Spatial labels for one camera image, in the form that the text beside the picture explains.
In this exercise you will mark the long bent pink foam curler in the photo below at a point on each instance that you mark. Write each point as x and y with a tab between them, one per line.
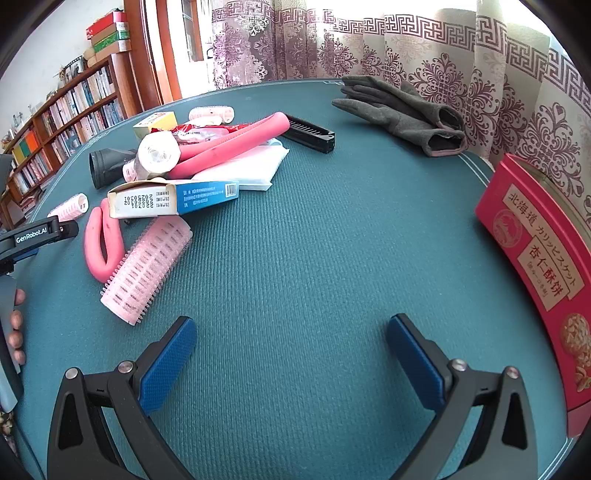
231	138

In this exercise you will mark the green flat box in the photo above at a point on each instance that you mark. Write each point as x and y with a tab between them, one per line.
111	36

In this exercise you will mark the wooden bookshelf with books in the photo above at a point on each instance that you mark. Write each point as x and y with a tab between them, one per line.
69	115

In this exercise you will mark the red snack packet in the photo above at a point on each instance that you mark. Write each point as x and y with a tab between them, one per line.
198	134

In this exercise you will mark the wooden door frame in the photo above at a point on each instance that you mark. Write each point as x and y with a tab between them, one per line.
152	46

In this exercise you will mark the teal table mat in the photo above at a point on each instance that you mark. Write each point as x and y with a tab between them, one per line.
323	277

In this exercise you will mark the blue white medicine box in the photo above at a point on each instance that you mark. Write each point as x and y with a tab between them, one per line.
203	196

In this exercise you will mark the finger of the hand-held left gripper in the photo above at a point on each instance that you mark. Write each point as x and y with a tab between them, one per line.
25	254
64	229

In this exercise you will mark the large pink hair roller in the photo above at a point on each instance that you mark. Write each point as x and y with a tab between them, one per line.
147	267

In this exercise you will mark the white tissue pack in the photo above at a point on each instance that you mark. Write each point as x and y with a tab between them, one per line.
251	168

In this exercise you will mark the red flat box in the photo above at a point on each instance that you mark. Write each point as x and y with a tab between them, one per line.
106	22

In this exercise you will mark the black comb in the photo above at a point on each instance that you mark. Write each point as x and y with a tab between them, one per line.
309	133

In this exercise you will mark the short bent pink foam curler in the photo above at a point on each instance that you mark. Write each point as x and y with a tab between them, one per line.
94	249

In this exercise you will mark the black hair dryer nozzle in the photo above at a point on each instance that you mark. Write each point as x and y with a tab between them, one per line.
108	166

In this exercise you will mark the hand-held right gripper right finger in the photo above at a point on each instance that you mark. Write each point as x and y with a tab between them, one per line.
413	364

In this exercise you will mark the purple patterned curtain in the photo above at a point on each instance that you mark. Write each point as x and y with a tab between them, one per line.
369	46

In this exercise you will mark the red biscuit box container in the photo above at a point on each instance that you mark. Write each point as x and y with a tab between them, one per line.
531	258

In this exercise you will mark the film strip photo frame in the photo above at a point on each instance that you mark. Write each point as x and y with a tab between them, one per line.
74	64

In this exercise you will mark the small pink hair roller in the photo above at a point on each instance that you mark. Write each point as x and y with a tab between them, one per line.
71	206

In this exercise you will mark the yellow white ointment box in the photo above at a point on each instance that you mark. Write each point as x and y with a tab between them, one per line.
154	123

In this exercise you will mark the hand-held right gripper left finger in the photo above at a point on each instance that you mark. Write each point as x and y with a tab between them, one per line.
166	364

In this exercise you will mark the person's left hand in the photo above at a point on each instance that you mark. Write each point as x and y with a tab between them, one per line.
16	323

